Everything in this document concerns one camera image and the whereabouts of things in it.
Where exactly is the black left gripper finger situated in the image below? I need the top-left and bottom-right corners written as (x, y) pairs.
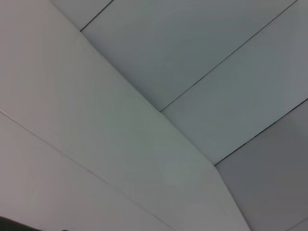
top-left (0, 216), bottom-right (37, 231)

